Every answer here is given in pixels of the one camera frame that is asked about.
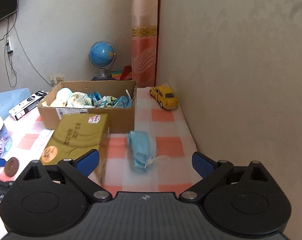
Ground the brown hair scrunchie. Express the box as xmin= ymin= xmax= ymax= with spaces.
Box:
xmin=4 ymin=157 xmax=20 ymax=178

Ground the blue face mask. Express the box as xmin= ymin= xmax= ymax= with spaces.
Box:
xmin=113 ymin=89 xmax=133 ymax=108
xmin=127 ymin=131 xmax=169 ymax=173

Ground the blue embroidered sachet with tassel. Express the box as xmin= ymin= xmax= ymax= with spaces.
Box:
xmin=88 ymin=92 xmax=117 ymax=108

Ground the cream drawstring pouch with tassel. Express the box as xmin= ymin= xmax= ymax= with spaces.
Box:
xmin=66 ymin=92 xmax=93 ymax=108

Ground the white knotted cloth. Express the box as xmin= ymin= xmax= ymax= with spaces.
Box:
xmin=50 ymin=88 xmax=73 ymax=108

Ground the gold tissue pack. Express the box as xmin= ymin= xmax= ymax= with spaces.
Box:
xmin=40 ymin=113 xmax=110 ymax=185

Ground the black white pen box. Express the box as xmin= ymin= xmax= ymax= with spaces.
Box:
xmin=8 ymin=90 xmax=47 ymax=121

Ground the cardboard box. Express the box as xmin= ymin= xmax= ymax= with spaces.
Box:
xmin=37 ymin=80 xmax=137 ymax=133

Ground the checkered pink tablecloth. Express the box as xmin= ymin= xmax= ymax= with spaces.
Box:
xmin=0 ymin=83 xmax=199 ymax=240

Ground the yellow toy car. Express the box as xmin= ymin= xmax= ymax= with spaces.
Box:
xmin=149 ymin=86 xmax=179 ymax=110

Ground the colourful rainbow toy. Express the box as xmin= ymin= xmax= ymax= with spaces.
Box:
xmin=111 ymin=65 xmax=132 ymax=81

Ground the blue desk globe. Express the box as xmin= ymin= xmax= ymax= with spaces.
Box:
xmin=89 ymin=41 xmax=116 ymax=81

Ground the orange patterned curtain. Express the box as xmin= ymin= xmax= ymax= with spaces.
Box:
xmin=131 ymin=0 xmax=159 ymax=87

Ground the wall power socket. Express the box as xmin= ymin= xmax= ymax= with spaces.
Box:
xmin=49 ymin=75 xmax=65 ymax=86

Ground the white power strip with cables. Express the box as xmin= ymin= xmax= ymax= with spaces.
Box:
xmin=0 ymin=13 xmax=17 ymax=88

